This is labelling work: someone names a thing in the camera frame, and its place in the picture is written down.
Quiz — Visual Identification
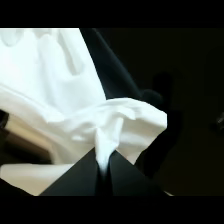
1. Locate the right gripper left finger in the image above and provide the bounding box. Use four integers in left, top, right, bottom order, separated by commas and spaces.
39, 147, 100, 197

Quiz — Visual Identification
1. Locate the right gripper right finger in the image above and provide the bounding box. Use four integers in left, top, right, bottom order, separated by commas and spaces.
107, 150, 167, 197

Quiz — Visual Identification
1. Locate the white T-shirt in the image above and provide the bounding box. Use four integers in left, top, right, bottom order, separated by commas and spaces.
0, 27, 168, 197

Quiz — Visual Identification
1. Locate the black garment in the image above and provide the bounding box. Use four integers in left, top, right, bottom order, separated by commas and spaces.
79, 27, 143, 102

